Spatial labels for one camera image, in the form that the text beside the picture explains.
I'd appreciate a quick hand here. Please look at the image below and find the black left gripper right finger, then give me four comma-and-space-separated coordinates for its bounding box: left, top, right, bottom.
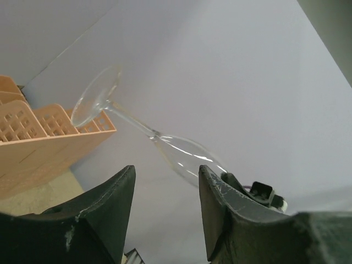
199, 166, 351, 263

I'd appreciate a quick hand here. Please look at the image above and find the tall clear champagne flute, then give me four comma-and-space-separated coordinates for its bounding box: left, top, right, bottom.
70, 65, 228, 186

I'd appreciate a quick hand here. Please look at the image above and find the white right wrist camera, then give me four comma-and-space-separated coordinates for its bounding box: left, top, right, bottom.
249, 181, 288, 213

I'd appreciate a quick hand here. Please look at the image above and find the peach plastic organizer box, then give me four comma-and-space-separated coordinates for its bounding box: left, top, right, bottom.
1, 75, 116, 199

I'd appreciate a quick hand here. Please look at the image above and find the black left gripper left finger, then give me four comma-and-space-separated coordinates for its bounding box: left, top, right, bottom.
1, 165, 136, 263

